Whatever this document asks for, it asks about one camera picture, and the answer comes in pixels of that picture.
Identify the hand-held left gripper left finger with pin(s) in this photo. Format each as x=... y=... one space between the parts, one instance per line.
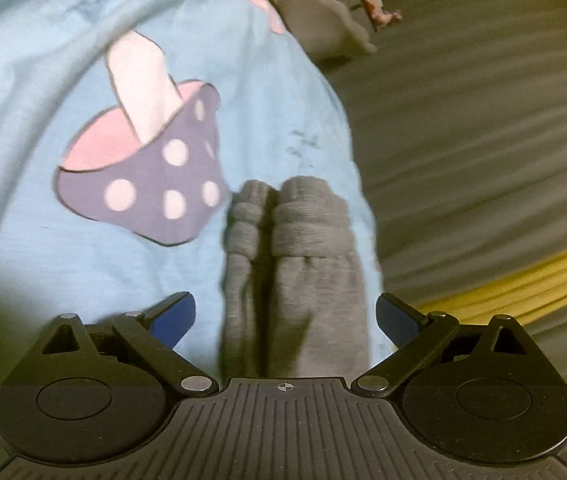
x=176 y=316

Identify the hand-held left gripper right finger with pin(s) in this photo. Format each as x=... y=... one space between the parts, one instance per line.
x=396 y=317

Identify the grey ribbed sock pair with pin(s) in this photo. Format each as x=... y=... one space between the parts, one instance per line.
x=308 y=280

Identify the yellow curtain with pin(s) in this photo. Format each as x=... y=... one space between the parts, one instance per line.
x=523 y=285

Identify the blue mushroom print bedsheet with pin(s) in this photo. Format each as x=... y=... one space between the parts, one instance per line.
x=38 y=60

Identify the grey plush toy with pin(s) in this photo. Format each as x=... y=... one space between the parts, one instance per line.
x=323 y=25

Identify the small colourful toy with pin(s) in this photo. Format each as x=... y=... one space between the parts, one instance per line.
x=379 y=10

